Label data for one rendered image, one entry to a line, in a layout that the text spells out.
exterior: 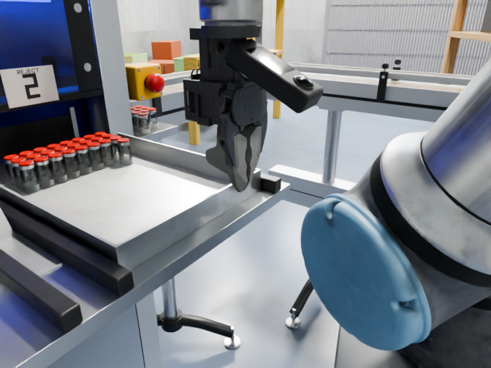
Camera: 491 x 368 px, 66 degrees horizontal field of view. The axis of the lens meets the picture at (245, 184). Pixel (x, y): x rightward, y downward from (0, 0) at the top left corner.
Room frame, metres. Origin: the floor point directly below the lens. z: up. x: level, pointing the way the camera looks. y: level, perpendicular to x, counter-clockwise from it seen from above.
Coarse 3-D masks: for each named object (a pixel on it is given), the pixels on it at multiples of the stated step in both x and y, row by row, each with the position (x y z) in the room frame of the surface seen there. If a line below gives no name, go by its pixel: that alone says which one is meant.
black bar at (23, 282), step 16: (0, 256) 0.32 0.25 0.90; (0, 272) 0.30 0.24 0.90; (16, 272) 0.30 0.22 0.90; (32, 272) 0.30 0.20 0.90; (16, 288) 0.28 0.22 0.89; (32, 288) 0.27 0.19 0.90; (48, 288) 0.27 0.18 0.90; (32, 304) 0.27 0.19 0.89; (48, 304) 0.25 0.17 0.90; (64, 304) 0.25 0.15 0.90; (48, 320) 0.25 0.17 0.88; (64, 320) 0.24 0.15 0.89; (80, 320) 0.25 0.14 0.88
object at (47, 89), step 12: (0, 72) 0.60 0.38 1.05; (12, 72) 0.62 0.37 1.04; (24, 72) 0.63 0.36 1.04; (36, 72) 0.65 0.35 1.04; (48, 72) 0.67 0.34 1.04; (12, 84) 0.62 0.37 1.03; (24, 84) 0.63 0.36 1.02; (48, 84) 0.66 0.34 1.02; (12, 96) 0.61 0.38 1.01; (24, 96) 0.63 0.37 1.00; (48, 96) 0.66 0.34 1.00
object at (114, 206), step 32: (160, 160) 0.65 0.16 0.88; (192, 160) 0.60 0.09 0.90; (0, 192) 0.47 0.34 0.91; (64, 192) 0.52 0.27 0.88; (96, 192) 0.52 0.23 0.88; (128, 192) 0.52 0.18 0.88; (160, 192) 0.52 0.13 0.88; (192, 192) 0.52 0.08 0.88; (224, 192) 0.46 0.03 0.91; (256, 192) 0.52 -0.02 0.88; (64, 224) 0.37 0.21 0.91; (96, 224) 0.42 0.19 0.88; (128, 224) 0.42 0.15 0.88; (160, 224) 0.36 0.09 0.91; (192, 224) 0.40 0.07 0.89; (128, 256) 0.33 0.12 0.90
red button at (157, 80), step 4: (148, 76) 0.82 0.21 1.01; (152, 76) 0.82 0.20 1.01; (156, 76) 0.82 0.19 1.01; (160, 76) 0.83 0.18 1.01; (148, 80) 0.81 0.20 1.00; (152, 80) 0.81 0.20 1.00; (156, 80) 0.82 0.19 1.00; (160, 80) 0.82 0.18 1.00; (148, 84) 0.81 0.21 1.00; (152, 84) 0.81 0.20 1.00; (156, 84) 0.81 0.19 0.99; (160, 84) 0.82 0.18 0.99; (164, 84) 0.84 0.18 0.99; (148, 88) 0.82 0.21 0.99; (152, 88) 0.81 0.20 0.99; (156, 88) 0.82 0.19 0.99; (160, 88) 0.82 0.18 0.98; (156, 92) 0.82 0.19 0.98
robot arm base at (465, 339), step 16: (480, 304) 0.27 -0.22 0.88; (448, 320) 0.28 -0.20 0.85; (464, 320) 0.28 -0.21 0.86; (480, 320) 0.27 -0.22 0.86; (432, 336) 0.28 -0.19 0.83; (448, 336) 0.28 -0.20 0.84; (464, 336) 0.27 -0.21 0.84; (480, 336) 0.27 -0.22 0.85; (400, 352) 0.30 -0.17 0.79; (416, 352) 0.29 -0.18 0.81; (432, 352) 0.28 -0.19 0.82; (448, 352) 0.27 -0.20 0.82; (464, 352) 0.27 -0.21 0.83; (480, 352) 0.26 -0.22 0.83
